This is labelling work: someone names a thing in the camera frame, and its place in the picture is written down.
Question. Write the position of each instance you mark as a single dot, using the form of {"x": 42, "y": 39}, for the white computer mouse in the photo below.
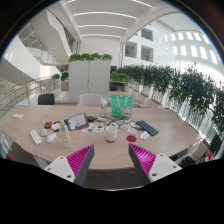
{"x": 50, "y": 137}

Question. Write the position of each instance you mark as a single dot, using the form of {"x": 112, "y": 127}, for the small white device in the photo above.
{"x": 44, "y": 132}

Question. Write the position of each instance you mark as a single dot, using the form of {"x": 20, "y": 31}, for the white paper on table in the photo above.
{"x": 18, "y": 116}

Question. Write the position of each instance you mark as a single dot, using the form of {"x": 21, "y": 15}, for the green hedge planter row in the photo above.
{"x": 200, "y": 92}

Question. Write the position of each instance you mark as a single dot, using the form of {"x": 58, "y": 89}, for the green tote bag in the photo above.
{"x": 121, "y": 105}

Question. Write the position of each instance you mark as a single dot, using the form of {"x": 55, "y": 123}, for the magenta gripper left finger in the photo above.
{"x": 74, "y": 167}

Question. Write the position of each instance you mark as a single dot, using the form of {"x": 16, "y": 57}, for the white paper cup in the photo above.
{"x": 111, "y": 133}

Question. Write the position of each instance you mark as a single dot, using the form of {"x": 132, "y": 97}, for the colourful sticker sheet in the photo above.
{"x": 94, "y": 127}

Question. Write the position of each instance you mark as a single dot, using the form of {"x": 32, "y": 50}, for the round red coaster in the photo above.
{"x": 131, "y": 138}

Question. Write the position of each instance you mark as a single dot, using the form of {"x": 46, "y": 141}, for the white storage cabinet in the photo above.
{"x": 88, "y": 77}

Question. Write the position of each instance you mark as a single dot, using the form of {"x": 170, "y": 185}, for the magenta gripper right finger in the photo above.
{"x": 151, "y": 167}

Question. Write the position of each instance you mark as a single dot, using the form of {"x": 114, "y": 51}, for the clear bottle near bag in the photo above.
{"x": 103, "y": 106}

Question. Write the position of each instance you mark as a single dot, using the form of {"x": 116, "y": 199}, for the clear plastic water bottle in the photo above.
{"x": 63, "y": 129}

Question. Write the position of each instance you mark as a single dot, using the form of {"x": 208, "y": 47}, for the white power strip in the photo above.
{"x": 36, "y": 138}

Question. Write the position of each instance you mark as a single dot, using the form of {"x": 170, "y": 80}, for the black office chair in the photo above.
{"x": 46, "y": 99}

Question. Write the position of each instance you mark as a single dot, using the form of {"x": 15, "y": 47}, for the red and black phone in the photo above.
{"x": 47, "y": 125}

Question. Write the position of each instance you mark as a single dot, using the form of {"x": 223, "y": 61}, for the black chair right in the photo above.
{"x": 215, "y": 144}

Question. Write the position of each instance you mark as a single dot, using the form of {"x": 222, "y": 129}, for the white packet right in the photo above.
{"x": 144, "y": 135}

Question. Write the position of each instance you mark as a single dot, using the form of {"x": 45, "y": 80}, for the wooden stair railing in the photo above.
{"x": 25, "y": 93}

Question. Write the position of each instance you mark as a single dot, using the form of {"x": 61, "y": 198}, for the small black box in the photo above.
{"x": 91, "y": 118}

